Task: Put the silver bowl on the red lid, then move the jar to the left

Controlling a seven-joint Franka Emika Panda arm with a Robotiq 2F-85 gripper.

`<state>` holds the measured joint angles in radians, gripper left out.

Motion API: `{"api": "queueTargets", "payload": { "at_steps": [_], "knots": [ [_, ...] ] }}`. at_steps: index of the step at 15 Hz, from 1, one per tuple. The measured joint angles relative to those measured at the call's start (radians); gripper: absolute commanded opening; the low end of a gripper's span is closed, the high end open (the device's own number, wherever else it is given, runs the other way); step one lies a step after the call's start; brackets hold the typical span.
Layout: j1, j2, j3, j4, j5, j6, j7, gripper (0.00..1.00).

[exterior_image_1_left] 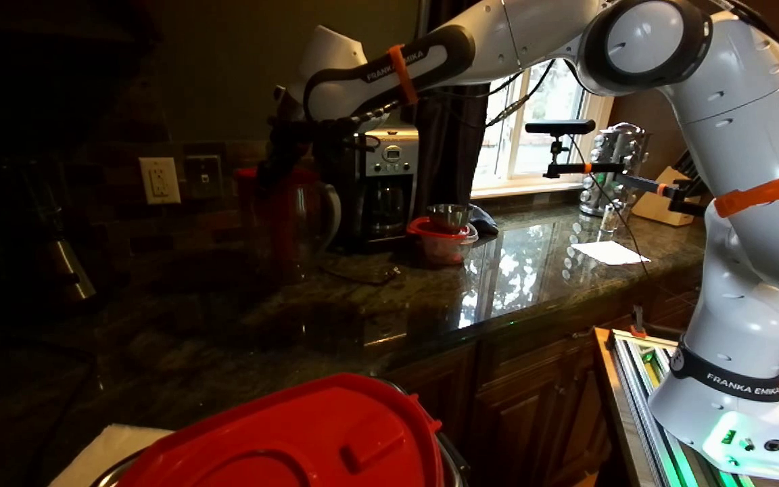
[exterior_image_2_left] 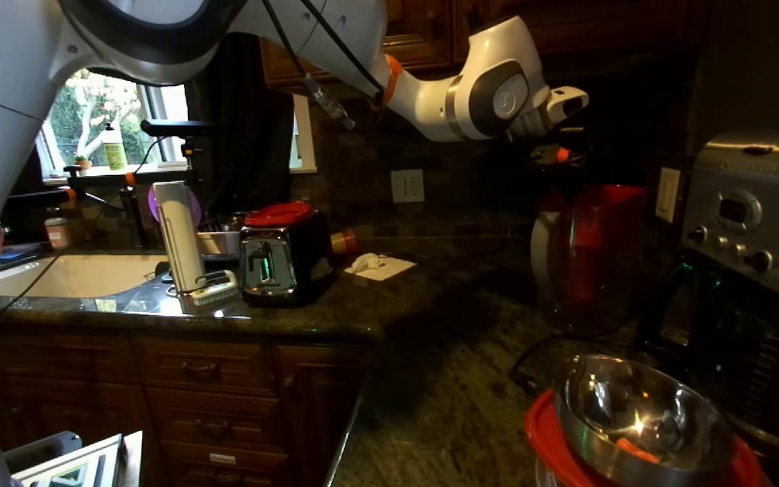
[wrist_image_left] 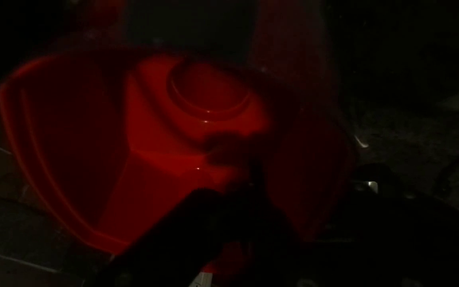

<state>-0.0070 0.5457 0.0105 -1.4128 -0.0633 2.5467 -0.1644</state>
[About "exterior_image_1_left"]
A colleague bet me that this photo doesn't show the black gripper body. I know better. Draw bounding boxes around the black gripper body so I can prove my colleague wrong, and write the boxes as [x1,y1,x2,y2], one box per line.
[265,83,325,156]

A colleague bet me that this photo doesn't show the red pitcher with white handle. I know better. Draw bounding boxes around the red pitcher with white handle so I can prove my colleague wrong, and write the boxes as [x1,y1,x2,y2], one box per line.
[230,159,342,282]

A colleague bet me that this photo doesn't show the round red lid with tab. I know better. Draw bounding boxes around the round red lid with tab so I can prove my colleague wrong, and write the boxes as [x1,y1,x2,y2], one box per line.
[89,371,464,487]

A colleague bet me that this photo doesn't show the silver black coffee maker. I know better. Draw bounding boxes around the silver black coffee maker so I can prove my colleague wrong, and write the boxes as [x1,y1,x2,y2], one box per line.
[317,117,425,252]

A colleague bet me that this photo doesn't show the small white paper note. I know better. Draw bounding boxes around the small white paper note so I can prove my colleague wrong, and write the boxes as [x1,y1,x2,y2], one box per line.
[567,237,653,269]

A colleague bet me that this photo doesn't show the brown wooden base cabinet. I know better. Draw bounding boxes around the brown wooden base cabinet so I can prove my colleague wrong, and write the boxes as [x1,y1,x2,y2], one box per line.
[379,286,707,487]

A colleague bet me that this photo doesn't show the wooden knife block with knives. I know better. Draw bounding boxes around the wooden knife block with knives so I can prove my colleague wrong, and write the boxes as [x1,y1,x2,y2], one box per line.
[629,156,712,230]

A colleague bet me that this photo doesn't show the robot mounting platform green light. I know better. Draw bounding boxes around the robot mounting platform green light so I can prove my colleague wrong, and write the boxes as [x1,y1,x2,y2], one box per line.
[590,325,779,487]

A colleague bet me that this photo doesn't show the dark wall switch plate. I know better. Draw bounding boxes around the dark wall switch plate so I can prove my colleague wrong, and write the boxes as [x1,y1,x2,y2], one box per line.
[180,149,226,200]

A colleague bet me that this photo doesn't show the white wall outlet plate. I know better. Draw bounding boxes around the white wall outlet plate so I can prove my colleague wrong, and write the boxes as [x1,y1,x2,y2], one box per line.
[137,153,184,209]

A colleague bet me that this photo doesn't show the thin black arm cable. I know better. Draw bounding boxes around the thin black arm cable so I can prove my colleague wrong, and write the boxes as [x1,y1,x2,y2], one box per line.
[484,57,563,130]

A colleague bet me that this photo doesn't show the white window frame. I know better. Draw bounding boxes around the white window frame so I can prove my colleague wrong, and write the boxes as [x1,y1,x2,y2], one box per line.
[471,57,641,203]

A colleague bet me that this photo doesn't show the black bar camera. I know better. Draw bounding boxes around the black bar camera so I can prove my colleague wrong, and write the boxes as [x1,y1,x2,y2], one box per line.
[522,117,598,137]

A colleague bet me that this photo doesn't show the black camera stand orange joints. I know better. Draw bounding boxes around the black camera stand orange joints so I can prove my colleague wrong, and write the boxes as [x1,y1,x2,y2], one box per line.
[541,131,684,200]

